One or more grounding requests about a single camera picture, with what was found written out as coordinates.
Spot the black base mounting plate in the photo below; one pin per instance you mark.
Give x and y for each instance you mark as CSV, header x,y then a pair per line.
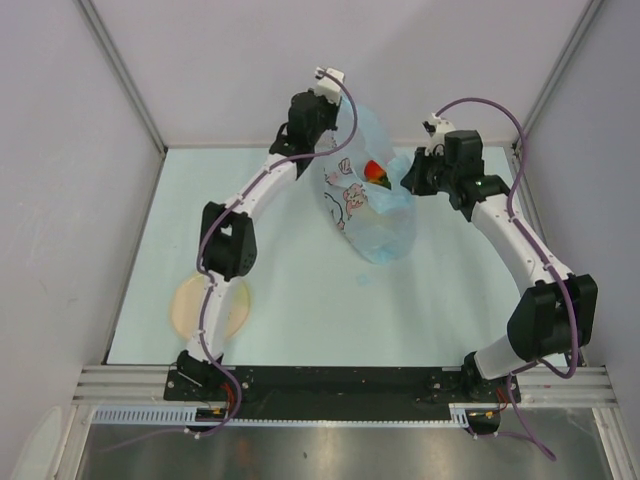
x,y
356,394

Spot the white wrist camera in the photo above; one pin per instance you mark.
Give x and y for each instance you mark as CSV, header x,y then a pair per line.
x,y
329,84
436,129

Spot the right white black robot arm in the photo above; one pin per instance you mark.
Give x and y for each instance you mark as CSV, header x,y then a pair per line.
x,y
556,311

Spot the fake orange persimmon fruit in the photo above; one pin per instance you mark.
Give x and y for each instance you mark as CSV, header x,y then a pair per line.
x,y
375,174

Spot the left aluminium corner post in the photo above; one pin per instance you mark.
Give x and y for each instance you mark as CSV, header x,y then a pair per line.
x,y
117,65

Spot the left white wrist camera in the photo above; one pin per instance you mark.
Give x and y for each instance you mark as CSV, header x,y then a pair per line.
x,y
329,84

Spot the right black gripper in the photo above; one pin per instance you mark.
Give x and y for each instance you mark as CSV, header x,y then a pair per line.
x,y
414,180

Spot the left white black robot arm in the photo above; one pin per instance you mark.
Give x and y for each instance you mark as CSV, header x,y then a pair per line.
x,y
228,248

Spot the aluminium corner post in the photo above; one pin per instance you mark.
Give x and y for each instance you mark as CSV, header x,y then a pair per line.
x,y
568,52
117,65

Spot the right aluminium corner post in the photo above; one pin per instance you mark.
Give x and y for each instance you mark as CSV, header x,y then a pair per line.
x,y
568,52

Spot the aluminium front frame rail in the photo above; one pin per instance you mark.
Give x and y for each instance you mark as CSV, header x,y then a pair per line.
x,y
142,385

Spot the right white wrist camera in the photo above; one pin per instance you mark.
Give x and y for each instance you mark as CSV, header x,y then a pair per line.
x,y
436,129

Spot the light blue plastic bag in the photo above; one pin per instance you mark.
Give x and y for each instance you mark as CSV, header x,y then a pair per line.
x,y
380,224

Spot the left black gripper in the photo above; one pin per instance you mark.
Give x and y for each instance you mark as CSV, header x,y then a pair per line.
x,y
331,107

